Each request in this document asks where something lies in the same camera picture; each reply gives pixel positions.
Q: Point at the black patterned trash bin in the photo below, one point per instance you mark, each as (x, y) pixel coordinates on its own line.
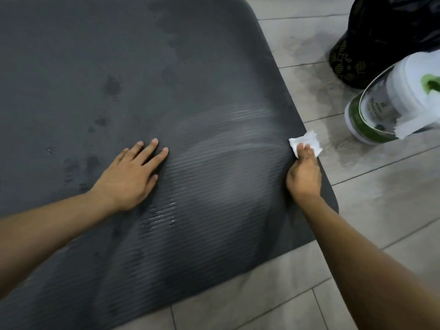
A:
(343, 66)

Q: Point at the person's right hand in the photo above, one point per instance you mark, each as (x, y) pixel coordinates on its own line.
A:
(304, 178)

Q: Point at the white wipe tub green spout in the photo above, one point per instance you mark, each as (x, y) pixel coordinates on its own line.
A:
(405, 85)

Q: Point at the dark grey yoga mat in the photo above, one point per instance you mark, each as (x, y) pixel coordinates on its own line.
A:
(86, 48)

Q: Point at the person's right forearm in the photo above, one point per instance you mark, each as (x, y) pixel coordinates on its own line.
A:
(361, 271)

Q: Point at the black trash bag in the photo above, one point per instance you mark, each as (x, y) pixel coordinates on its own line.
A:
(388, 24)

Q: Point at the person's left hand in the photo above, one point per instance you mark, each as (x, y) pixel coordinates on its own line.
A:
(127, 182)

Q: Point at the person's left forearm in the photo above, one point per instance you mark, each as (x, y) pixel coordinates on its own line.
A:
(44, 233)

